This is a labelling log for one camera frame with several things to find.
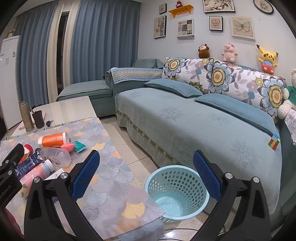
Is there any pink white bottle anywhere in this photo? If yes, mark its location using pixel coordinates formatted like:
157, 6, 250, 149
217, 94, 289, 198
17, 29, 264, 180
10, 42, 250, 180
19, 160, 55, 198

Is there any clear plastic bottle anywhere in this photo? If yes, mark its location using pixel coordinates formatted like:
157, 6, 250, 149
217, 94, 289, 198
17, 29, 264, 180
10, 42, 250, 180
40, 147, 71, 168

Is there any orange white paper cup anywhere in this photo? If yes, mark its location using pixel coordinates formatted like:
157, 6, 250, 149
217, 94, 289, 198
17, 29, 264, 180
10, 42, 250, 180
37, 132, 71, 148

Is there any pink packet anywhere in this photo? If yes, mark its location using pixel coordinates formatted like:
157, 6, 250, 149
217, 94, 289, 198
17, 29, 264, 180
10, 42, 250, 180
60, 143, 75, 153

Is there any teal packet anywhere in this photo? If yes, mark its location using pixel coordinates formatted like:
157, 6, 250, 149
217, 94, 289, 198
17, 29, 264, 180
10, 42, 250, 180
73, 141, 86, 153

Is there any blue tiger card box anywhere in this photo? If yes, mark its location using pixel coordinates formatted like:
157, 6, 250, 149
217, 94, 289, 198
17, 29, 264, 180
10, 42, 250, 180
15, 149, 43, 180

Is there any red white paper cup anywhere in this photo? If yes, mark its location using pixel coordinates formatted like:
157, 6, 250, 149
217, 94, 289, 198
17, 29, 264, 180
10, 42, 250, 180
20, 144, 34, 163

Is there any white paper card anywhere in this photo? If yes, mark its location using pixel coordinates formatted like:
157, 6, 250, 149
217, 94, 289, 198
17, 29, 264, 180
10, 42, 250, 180
45, 168, 64, 180

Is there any bronze thermos flask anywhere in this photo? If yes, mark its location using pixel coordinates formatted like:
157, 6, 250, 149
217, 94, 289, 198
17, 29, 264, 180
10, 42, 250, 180
19, 100, 34, 132

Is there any patterned grey tablecloth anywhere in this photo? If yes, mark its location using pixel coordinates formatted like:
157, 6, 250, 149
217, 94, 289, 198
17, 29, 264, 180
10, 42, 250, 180
1, 118, 165, 240

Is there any light blue plastic basket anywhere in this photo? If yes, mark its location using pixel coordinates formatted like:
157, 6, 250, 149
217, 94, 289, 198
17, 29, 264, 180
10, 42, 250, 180
144, 165, 210, 223

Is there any black car key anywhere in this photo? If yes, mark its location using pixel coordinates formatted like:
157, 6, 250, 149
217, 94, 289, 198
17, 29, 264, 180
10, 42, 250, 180
46, 120, 53, 127

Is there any dark brown cup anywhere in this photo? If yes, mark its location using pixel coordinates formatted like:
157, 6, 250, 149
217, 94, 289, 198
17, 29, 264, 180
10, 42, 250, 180
32, 110, 45, 128

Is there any white refrigerator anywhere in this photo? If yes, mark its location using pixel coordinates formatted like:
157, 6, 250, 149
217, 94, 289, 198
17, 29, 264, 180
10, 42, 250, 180
1, 36, 22, 130

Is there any colourful rubik cube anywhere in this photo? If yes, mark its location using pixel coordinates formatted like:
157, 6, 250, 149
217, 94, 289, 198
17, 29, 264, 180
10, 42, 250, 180
268, 133, 280, 151

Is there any blue pillow right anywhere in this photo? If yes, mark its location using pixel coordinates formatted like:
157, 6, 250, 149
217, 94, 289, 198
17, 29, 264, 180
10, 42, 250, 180
194, 94, 276, 136

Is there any blue pillow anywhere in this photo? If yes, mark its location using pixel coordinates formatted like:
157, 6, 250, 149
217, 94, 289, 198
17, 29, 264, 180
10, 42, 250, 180
144, 79, 203, 98
194, 94, 276, 136

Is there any white lace cloth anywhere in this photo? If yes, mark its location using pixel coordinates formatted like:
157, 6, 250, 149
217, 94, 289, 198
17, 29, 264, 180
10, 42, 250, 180
285, 109, 296, 146

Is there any teal fabric sofa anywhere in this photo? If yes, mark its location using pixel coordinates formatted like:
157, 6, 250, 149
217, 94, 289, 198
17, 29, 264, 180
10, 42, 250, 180
57, 70, 295, 229

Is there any floral back cushion right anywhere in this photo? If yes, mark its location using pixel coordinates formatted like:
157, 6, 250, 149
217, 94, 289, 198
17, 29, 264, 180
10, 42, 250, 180
203, 58, 287, 121

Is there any floral cushion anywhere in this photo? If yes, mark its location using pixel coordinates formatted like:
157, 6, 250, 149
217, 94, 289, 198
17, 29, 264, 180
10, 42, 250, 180
203, 58, 287, 121
162, 57, 215, 94

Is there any white teddy bear plush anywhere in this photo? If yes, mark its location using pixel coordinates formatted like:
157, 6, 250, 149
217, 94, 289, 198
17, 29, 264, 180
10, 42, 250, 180
278, 68, 296, 120

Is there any blue pillow left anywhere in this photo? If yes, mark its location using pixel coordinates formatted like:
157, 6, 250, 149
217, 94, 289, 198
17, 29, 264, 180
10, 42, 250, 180
144, 79, 203, 98

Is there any floral back cushion left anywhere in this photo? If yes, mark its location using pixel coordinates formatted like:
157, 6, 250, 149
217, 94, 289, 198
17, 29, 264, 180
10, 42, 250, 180
162, 57, 215, 94

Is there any striped armrest cover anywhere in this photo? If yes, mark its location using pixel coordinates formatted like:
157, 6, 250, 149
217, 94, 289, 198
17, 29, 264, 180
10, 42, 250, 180
109, 68, 163, 84

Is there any yellow pikachu plush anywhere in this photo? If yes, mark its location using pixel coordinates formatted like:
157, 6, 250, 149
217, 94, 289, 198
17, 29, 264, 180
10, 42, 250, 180
256, 44, 278, 75

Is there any pink pig plush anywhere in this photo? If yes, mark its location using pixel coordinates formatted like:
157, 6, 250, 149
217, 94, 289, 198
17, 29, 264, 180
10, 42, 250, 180
221, 43, 238, 63

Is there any blue curtain left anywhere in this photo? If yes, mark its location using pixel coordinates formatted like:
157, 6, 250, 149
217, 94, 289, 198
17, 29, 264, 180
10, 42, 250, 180
15, 1, 58, 107

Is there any blue curtain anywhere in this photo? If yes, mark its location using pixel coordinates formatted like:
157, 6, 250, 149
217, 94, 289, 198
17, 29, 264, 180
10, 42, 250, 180
70, 1, 141, 84
15, 1, 58, 107

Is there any brown monkey plush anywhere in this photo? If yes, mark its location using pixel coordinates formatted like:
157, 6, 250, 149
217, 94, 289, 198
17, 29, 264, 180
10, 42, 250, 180
198, 44, 210, 59

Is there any blue curtain right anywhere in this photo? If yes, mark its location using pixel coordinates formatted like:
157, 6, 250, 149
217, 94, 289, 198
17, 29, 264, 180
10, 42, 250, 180
70, 1, 141, 84

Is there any butterfly framed picture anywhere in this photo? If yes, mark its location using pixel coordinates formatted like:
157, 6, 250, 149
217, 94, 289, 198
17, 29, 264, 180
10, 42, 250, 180
230, 16, 255, 40

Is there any crown framed picture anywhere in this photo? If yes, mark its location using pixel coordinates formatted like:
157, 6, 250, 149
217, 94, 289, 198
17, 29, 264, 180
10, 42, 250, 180
209, 16, 223, 32

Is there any newspaper print canvas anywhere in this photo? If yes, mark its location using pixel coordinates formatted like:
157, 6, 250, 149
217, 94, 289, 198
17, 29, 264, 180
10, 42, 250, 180
177, 19, 195, 38

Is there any tall framed picture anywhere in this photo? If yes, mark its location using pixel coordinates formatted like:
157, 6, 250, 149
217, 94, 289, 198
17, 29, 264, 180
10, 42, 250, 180
154, 16, 167, 39

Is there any round framed picture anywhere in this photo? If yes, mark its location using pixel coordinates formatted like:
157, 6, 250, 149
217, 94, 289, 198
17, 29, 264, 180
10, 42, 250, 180
253, 0, 274, 15

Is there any floral large framed picture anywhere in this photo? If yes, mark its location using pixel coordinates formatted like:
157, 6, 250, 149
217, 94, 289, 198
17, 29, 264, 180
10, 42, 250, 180
202, 0, 235, 14

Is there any red vase ornament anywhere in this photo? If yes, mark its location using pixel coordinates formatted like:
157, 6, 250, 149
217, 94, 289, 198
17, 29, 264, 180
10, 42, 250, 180
176, 0, 183, 8

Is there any orange wall shelf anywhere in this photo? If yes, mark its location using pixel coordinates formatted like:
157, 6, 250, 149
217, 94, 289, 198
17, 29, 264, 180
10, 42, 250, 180
168, 4, 194, 18

